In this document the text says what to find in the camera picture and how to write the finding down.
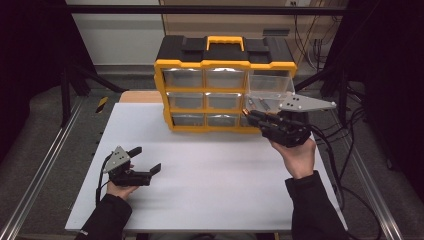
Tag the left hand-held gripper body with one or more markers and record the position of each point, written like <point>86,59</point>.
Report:
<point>125,175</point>

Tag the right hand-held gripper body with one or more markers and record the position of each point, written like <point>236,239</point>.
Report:
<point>290,131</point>

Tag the small copper-tipped metal cylinder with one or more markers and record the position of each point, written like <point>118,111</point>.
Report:
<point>245,112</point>

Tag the clear plastic drawer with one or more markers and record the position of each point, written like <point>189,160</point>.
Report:
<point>271,85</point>

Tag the yellow and black organizer cabinet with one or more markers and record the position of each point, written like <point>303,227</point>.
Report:
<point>220,51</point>

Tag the person's left hand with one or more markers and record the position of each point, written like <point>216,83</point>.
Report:
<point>120,190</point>

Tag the person's right hand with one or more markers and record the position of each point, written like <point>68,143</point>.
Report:
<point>298,158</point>

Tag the wooden desk board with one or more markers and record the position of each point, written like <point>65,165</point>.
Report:
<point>141,96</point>

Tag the black metal stand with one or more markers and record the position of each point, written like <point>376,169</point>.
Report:
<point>333,83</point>
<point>78,80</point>

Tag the set of clear drawers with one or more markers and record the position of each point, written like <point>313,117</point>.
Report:
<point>186,100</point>

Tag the black curtain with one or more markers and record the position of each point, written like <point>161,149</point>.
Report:
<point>30,66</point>
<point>393,83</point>

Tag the black metal crossbar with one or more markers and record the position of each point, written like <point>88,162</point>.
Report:
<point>200,10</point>

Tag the aluminium rail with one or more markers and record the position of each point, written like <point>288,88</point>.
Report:
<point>36,176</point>
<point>370,186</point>

